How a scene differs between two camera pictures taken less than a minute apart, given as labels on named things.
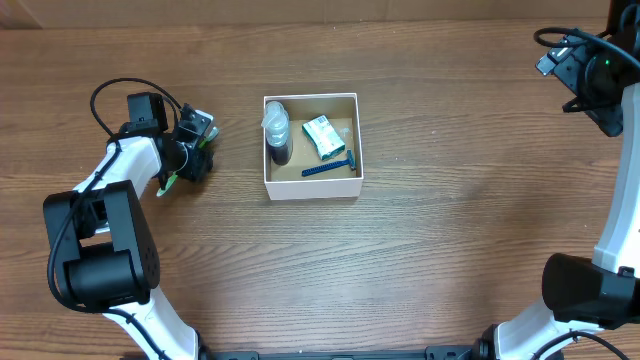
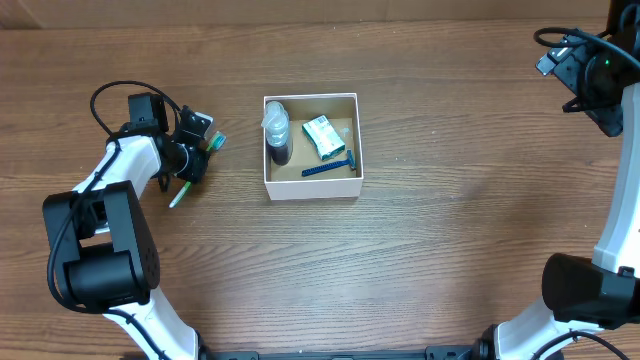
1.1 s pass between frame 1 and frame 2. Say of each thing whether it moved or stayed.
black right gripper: stayed
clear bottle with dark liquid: stayed
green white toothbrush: moved
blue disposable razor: stayed
